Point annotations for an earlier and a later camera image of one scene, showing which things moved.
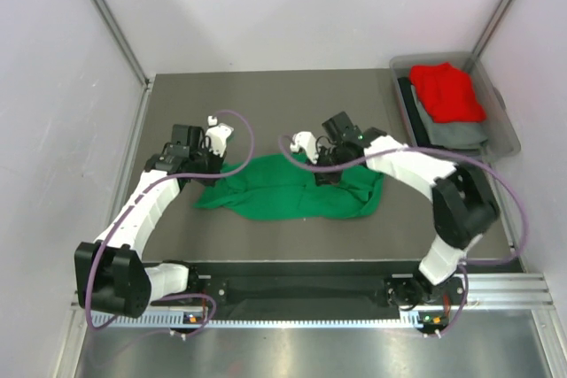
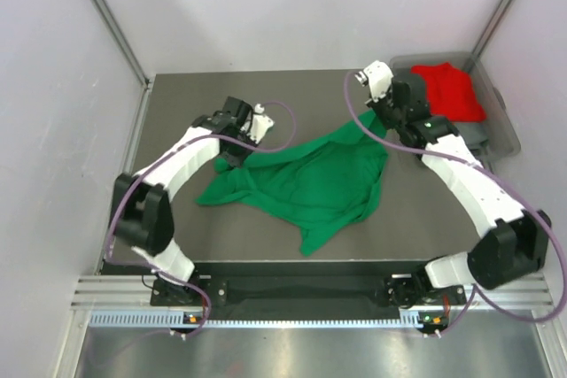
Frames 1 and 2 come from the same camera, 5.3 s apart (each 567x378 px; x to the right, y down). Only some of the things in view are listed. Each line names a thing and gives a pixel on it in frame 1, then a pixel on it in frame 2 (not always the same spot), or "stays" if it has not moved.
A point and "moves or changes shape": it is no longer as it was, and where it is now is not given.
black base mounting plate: (314, 289) stays
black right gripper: (322, 178) -> (377, 106)
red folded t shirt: (447, 93) stays
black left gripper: (204, 148) -> (236, 161)
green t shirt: (286, 187) moves or changes shape
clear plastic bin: (451, 104) stays
